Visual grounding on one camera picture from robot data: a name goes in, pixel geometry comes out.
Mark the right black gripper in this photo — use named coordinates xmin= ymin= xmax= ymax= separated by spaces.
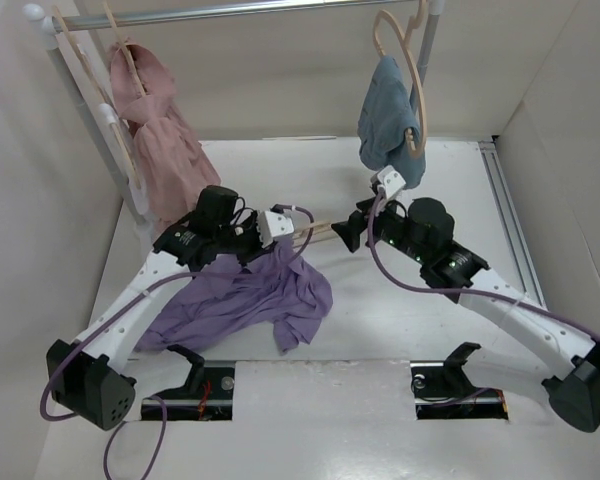
xmin=330 ymin=193 xmax=429 ymax=265

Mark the purple t shirt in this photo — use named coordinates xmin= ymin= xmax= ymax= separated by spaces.
xmin=135 ymin=239 xmax=333 ymax=353

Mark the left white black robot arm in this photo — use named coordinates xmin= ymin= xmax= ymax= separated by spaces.
xmin=40 ymin=186 xmax=294 ymax=431

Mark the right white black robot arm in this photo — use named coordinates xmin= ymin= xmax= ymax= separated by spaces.
xmin=331 ymin=197 xmax=600 ymax=433

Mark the wooden hanger with blue garment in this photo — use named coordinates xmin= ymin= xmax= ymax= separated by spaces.
xmin=372 ymin=5 xmax=427 ymax=159

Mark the wooden hanger with pink dress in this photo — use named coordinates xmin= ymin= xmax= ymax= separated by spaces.
xmin=102 ymin=1 xmax=147 ymax=97

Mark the pink dress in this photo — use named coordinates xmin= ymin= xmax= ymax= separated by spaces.
xmin=108 ymin=42 xmax=221 ymax=237

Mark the blue garment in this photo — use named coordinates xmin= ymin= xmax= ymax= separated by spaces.
xmin=357 ymin=56 xmax=426 ymax=189

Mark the white clothes rack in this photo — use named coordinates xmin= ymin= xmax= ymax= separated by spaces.
xmin=22 ymin=1 xmax=445 ymax=230

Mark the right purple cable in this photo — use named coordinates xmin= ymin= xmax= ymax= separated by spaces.
xmin=367 ymin=194 xmax=600 ymax=419

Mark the purple cable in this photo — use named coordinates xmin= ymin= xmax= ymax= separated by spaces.
xmin=39 ymin=202 xmax=316 ymax=480
xmin=367 ymin=194 xmax=600 ymax=419

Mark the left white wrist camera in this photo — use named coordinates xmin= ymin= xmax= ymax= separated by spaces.
xmin=256 ymin=210 xmax=295 ymax=247

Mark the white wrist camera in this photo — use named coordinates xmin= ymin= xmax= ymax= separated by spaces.
xmin=371 ymin=166 xmax=406 ymax=201
xmin=256 ymin=210 xmax=295 ymax=247

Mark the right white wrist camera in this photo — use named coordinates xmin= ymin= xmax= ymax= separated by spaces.
xmin=371 ymin=166 xmax=406 ymax=201

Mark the aluminium rail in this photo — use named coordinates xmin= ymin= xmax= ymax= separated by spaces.
xmin=478 ymin=141 xmax=546 ymax=306

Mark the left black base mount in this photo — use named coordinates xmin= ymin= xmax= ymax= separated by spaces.
xmin=156 ymin=345 xmax=236 ymax=422

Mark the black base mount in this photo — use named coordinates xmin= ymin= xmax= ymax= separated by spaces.
xmin=410 ymin=342 xmax=509 ymax=421
xmin=156 ymin=345 xmax=236 ymax=422

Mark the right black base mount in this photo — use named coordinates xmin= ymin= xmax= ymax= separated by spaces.
xmin=410 ymin=342 xmax=509 ymax=421

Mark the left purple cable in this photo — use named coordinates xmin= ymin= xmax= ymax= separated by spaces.
xmin=39 ymin=202 xmax=316 ymax=480

